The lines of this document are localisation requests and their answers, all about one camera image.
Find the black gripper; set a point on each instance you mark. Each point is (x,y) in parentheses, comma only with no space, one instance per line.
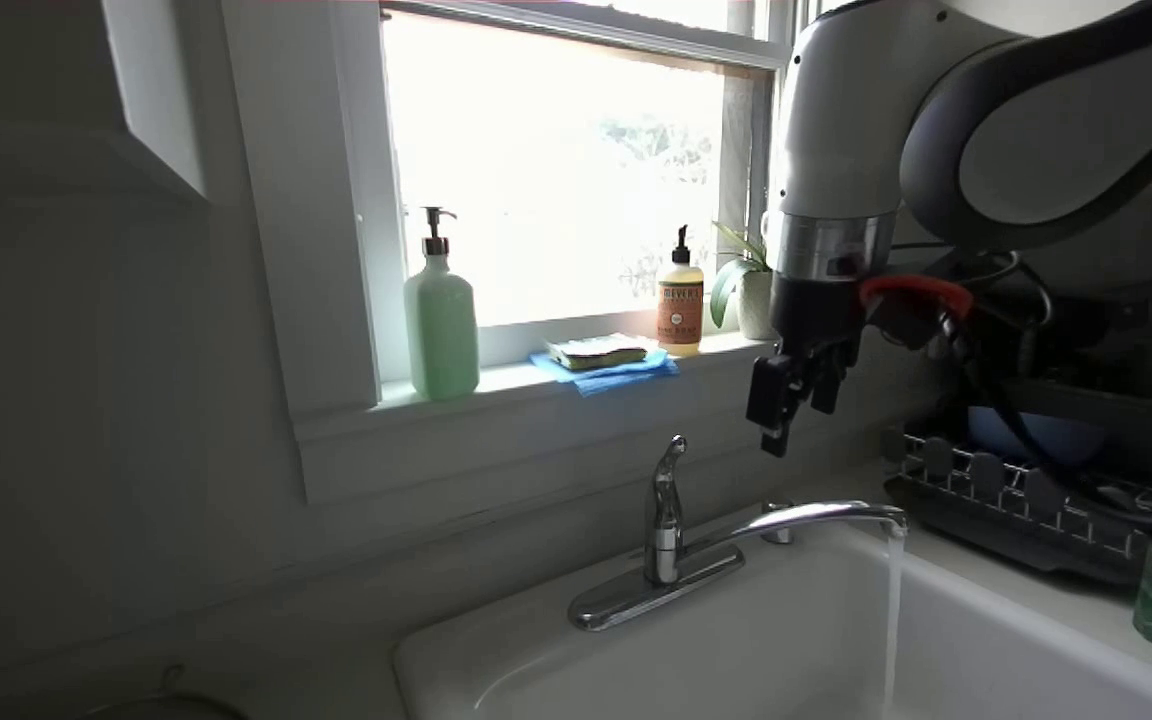
(817,323)

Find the chrome kitchen faucet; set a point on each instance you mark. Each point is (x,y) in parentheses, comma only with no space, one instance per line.
(681,563)

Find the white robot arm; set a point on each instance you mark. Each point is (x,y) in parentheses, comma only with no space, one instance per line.
(936,112)

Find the potted plant in white pot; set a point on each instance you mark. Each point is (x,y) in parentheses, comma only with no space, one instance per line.
(743,285)

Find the amber soap dispenser bottle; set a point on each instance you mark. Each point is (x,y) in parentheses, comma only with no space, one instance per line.
(681,300)

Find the beige sponge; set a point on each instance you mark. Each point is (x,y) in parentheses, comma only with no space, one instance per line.
(596,352)

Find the blue cloth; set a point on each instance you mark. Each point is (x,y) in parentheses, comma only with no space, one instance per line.
(607,372)

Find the white kitchen sink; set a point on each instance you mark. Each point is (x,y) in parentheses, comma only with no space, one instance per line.
(838,624)

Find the blue bowl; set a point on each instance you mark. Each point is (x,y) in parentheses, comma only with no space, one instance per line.
(1065,440)

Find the black dish drying rack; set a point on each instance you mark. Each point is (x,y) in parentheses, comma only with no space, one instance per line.
(1021,510)

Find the white framed window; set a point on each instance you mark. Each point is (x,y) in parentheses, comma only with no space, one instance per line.
(565,143)

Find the green soap dispenser bottle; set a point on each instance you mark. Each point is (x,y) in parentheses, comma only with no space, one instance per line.
(443,323)

